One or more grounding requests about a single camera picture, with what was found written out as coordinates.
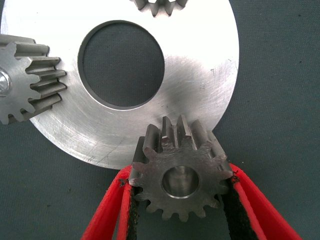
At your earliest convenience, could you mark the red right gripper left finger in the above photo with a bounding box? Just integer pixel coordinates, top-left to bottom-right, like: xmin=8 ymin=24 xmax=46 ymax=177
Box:
xmin=80 ymin=164 xmax=141 ymax=240

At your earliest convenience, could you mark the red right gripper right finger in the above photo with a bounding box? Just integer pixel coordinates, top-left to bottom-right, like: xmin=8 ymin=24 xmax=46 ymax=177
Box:
xmin=221 ymin=162 xmax=304 ymax=240

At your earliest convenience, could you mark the steel planetary gear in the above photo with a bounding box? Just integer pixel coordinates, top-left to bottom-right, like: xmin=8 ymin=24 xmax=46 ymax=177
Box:
xmin=0 ymin=34 xmax=68 ymax=126
xmin=129 ymin=0 xmax=189 ymax=18
xmin=129 ymin=114 xmax=234 ymax=223

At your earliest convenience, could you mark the round metal carrier plate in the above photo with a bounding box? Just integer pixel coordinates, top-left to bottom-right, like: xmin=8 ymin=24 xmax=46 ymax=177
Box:
xmin=0 ymin=0 xmax=240 ymax=171

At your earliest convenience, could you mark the dark grey table cloth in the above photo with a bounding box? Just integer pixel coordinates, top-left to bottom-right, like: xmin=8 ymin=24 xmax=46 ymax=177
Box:
xmin=0 ymin=0 xmax=320 ymax=240

